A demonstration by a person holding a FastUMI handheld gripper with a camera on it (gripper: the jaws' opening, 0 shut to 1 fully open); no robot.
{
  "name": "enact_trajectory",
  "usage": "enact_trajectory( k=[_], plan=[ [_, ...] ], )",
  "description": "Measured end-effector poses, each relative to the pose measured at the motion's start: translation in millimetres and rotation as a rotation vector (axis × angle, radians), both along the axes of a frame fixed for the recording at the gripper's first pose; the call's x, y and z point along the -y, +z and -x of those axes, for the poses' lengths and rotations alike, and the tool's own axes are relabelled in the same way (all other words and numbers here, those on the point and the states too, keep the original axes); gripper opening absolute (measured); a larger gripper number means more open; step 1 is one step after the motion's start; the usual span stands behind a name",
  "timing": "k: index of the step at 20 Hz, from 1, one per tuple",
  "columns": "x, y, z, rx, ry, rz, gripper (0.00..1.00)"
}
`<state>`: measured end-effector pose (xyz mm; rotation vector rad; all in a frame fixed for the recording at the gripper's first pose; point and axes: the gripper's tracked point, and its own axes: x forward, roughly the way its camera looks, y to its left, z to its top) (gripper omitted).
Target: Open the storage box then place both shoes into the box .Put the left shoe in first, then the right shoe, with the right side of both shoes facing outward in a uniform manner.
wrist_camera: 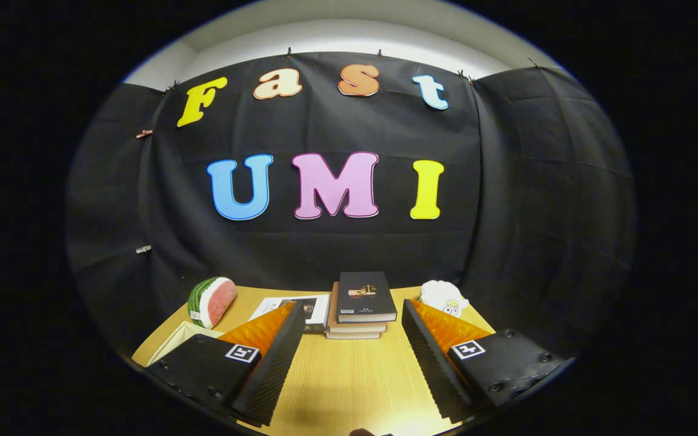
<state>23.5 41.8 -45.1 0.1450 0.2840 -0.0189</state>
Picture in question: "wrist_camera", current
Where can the white plush toy with eyes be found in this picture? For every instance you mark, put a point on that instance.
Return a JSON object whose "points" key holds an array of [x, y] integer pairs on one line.
{"points": [[440, 293]]}

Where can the thin brown book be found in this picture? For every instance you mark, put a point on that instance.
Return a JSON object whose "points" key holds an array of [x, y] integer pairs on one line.
{"points": [[352, 335]]}

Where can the brown cover book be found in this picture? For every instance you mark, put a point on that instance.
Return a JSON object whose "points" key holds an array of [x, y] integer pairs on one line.
{"points": [[355, 327]]}

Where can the beige fabric storage box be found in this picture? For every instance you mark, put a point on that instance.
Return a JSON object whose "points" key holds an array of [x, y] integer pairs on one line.
{"points": [[173, 342]]}

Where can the watermelon slice plush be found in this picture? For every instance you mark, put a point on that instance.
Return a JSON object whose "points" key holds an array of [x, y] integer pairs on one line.
{"points": [[216, 303]]}

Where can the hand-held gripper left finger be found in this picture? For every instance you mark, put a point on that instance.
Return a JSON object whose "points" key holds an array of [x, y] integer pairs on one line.
{"points": [[276, 369]]}

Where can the black cover book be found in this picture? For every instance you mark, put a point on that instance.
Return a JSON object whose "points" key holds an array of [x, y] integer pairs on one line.
{"points": [[364, 297]]}

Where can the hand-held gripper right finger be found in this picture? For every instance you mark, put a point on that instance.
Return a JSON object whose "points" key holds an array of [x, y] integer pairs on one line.
{"points": [[431, 363]]}

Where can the white portrait cover book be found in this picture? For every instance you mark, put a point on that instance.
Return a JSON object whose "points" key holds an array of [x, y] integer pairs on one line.
{"points": [[323, 312]]}

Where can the pink cloth clip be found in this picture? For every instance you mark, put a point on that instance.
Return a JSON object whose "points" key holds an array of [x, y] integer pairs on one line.
{"points": [[144, 133]]}

